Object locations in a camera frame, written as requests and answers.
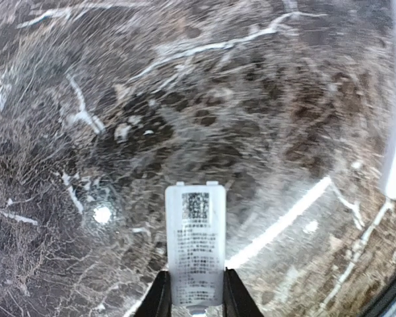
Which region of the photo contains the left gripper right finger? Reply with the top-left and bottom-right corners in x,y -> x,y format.
223,269 -> 263,317

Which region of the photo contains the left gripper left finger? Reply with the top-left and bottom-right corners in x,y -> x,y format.
134,271 -> 172,317

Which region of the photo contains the white battery cover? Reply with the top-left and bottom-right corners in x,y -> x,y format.
164,182 -> 226,316

